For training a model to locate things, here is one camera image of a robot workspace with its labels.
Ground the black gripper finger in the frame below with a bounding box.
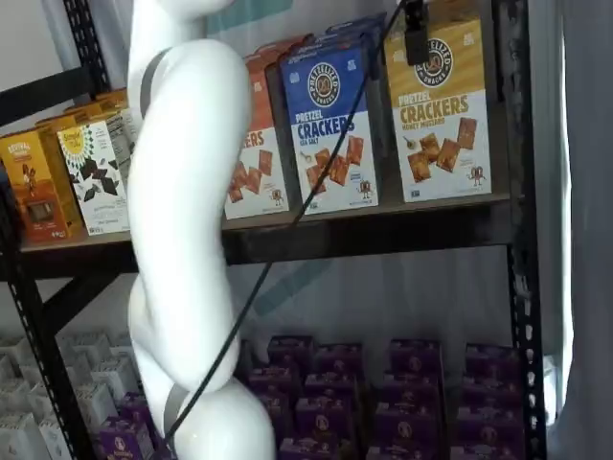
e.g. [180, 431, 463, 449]
[396, 0, 430, 67]

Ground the blue sea salt crackers box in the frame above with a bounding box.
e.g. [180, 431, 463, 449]
[291, 11, 388, 55]
[279, 44, 381, 217]

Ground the yellow honey mustard crackers box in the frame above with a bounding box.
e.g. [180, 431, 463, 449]
[382, 16, 494, 204]

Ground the orange cheddar crackers box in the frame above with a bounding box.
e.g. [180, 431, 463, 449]
[222, 51, 292, 221]
[242, 38, 310, 62]

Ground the wooden shelf board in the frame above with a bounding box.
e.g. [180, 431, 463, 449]
[17, 190, 512, 254]

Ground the black metal shelf rack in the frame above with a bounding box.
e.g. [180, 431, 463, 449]
[0, 0, 550, 460]

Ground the purple snack box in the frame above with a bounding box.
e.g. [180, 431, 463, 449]
[459, 378, 524, 414]
[293, 395, 360, 443]
[373, 401, 450, 450]
[382, 368, 447, 409]
[303, 370, 366, 403]
[247, 365, 303, 400]
[365, 443, 452, 460]
[388, 338, 443, 376]
[465, 341, 522, 385]
[266, 334, 316, 371]
[118, 391, 158, 433]
[257, 392, 297, 435]
[454, 406, 527, 460]
[277, 436, 354, 460]
[312, 343, 366, 379]
[97, 415, 159, 460]

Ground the orange Revival snack box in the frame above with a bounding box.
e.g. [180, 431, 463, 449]
[63, 100, 117, 122]
[0, 127, 81, 242]
[94, 89, 131, 108]
[34, 113, 97, 145]

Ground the Simple Mills mint thins box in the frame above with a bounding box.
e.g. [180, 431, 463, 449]
[103, 106, 139, 187]
[57, 119, 134, 237]

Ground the white carton box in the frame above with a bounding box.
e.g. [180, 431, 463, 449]
[71, 382, 120, 433]
[25, 382, 55, 419]
[56, 334, 98, 366]
[89, 356, 141, 402]
[37, 415, 74, 460]
[0, 413, 48, 460]

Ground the black cable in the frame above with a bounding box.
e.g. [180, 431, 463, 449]
[162, 0, 409, 443]

